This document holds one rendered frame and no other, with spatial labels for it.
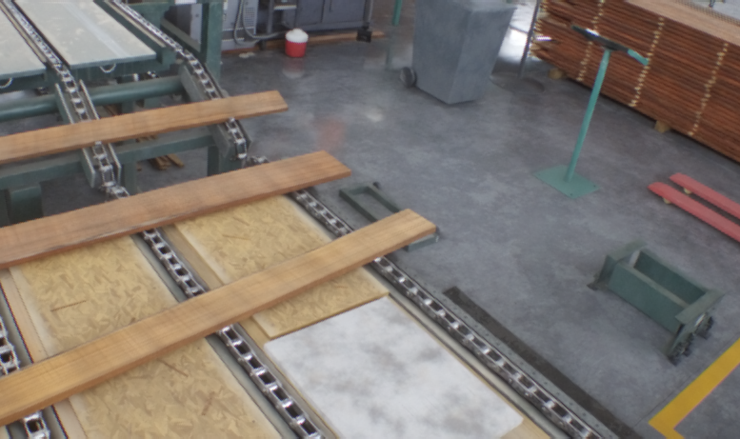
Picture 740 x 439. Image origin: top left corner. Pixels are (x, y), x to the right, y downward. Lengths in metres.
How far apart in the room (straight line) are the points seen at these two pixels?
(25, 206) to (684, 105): 5.82
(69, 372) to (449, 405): 1.02
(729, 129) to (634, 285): 3.15
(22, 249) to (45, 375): 0.58
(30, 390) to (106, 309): 0.40
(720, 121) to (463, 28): 2.67
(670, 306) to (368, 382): 2.30
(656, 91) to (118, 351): 6.04
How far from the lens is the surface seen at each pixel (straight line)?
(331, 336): 1.99
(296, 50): 6.70
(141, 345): 1.88
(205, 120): 3.00
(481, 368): 2.03
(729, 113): 6.74
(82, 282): 2.18
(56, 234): 2.33
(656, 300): 3.86
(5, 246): 2.31
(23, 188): 2.88
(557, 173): 5.31
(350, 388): 1.85
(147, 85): 3.29
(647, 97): 7.09
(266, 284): 2.08
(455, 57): 5.88
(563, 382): 3.34
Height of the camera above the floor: 2.17
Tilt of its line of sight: 31 degrees down
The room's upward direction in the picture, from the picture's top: 10 degrees clockwise
